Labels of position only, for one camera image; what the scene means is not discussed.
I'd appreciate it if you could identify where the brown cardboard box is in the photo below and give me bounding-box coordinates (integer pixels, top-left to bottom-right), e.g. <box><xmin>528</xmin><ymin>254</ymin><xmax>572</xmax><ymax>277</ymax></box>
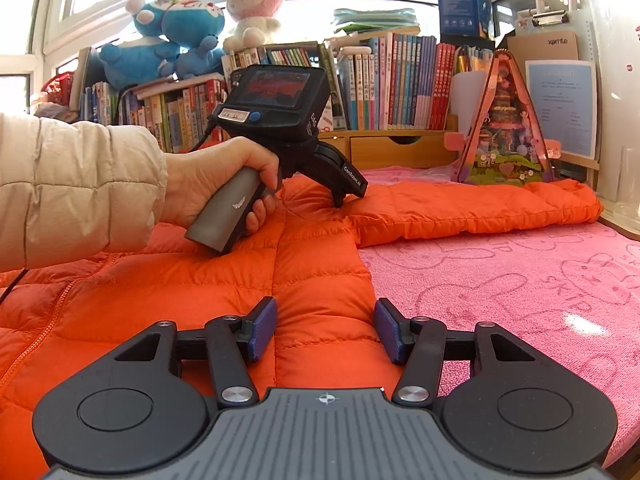
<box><xmin>507</xmin><ymin>35</ymin><xmax>578</xmax><ymax>68</ymax></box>

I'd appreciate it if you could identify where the blue dolphin plush toy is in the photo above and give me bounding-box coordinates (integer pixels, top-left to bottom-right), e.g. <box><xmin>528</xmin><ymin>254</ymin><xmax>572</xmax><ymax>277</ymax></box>
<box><xmin>175</xmin><ymin>32</ymin><xmax>226</xmax><ymax>81</ymax></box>

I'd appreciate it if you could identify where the person's left hand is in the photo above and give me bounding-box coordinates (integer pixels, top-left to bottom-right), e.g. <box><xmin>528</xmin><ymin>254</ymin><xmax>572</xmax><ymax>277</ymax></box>
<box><xmin>161</xmin><ymin>136</ymin><xmax>282</xmax><ymax>231</ymax></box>

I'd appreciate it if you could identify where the wooden desk organizer with drawers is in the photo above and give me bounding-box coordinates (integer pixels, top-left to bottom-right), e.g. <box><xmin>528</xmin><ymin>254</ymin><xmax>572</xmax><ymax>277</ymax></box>
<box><xmin>317</xmin><ymin>115</ymin><xmax>461</xmax><ymax>171</ymax></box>

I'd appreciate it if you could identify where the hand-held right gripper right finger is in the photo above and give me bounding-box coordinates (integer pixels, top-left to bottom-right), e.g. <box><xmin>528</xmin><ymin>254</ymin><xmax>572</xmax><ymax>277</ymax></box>
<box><xmin>374</xmin><ymin>297</ymin><xmax>537</xmax><ymax>407</ymax></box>

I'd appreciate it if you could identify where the stack of green folders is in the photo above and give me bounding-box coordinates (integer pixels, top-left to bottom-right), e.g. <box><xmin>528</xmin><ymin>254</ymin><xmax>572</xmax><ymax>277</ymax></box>
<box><xmin>332</xmin><ymin>7</ymin><xmax>421</xmax><ymax>38</ymax></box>

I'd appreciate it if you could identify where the row of pale-spine books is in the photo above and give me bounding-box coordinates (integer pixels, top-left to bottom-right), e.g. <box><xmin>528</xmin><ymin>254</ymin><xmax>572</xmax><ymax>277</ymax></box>
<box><xmin>222</xmin><ymin>49</ymin><xmax>266</xmax><ymax>80</ymax></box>

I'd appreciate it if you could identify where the printed paper notice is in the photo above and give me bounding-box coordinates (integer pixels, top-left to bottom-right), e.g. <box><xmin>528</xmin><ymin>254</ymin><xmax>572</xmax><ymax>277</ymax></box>
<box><xmin>525</xmin><ymin>60</ymin><xmax>598</xmax><ymax>158</ymax></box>

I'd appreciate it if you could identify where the row of slim pastel books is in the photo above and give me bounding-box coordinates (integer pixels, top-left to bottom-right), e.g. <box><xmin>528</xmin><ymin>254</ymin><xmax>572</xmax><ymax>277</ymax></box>
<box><xmin>337</xmin><ymin>32</ymin><xmax>458</xmax><ymax>132</ymax></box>

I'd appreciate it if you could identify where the boxed set of thin books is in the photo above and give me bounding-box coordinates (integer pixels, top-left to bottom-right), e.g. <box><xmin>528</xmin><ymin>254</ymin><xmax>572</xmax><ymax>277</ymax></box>
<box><xmin>265</xmin><ymin>46</ymin><xmax>326</xmax><ymax>68</ymax></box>

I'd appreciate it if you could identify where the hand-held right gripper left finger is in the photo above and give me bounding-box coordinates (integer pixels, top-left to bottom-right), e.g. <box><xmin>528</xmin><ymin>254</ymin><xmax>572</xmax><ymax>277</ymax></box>
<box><xmin>114</xmin><ymin>296</ymin><xmax>279</xmax><ymax>407</ymax></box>

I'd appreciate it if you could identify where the pink bunny-print blanket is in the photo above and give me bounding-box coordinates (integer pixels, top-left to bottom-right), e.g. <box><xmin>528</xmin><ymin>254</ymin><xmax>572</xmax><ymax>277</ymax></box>
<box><xmin>357</xmin><ymin>165</ymin><xmax>640</xmax><ymax>471</ymax></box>

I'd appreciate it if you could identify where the row of large upright books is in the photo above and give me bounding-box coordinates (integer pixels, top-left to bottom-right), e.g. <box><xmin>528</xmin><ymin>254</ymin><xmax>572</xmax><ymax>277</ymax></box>
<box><xmin>80</xmin><ymin>72</ymin><xmax>231</xmax><ymax>156</ymax></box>

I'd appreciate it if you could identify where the blue cat plush toy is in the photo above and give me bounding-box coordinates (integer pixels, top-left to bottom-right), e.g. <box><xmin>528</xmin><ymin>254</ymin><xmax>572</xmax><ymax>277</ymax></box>
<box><xmin>97</xmin><ymin>0</ymin><xmax>228</xmax><ymax>92</ymax></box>

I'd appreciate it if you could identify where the orange down jacket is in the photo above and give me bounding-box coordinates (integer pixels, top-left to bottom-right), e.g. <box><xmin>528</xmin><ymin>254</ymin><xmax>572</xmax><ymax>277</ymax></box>
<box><xmin>0</xmin><ymin>172</ymin><xmax>603</xmax><ymax>480</ymax></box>

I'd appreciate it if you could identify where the white paper roll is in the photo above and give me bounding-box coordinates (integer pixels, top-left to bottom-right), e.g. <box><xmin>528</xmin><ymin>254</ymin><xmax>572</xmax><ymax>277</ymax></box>
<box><xmin>451</xmin><ymin>71</ymin><xmax>488</xmax><ymax>131</ymax></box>

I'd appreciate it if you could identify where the pink toy house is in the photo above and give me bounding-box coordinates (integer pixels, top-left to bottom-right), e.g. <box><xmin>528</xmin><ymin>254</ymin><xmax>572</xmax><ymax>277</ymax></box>
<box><xmin>442</xmin><ymin>50</ymin><xmax>563</xmax><ymax>186</ymax></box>

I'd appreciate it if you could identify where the stack of paper booklets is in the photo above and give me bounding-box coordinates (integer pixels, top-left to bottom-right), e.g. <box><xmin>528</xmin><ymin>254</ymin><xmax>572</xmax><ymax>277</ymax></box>
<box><xmin>30</xmin><ymin>100</ymin><xmax>76</xmax><ymax>123</ymax></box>

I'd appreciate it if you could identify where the person's left forearm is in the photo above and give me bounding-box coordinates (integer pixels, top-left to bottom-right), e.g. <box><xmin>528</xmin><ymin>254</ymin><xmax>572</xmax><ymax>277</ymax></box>
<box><xmin>0</xmin><ymin>112</ymin><xmax>168</xmax><ymax>273</ymax></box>

